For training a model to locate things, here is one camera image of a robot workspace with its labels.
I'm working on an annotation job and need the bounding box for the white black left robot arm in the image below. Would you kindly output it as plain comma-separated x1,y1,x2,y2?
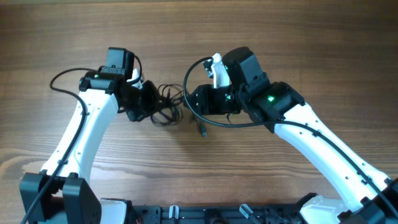
19,47,160,223

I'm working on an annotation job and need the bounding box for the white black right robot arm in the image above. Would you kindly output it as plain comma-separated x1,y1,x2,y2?
183,47,397,223

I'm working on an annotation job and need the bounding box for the black USB cable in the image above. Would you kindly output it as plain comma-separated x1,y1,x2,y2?
149,83,208,138

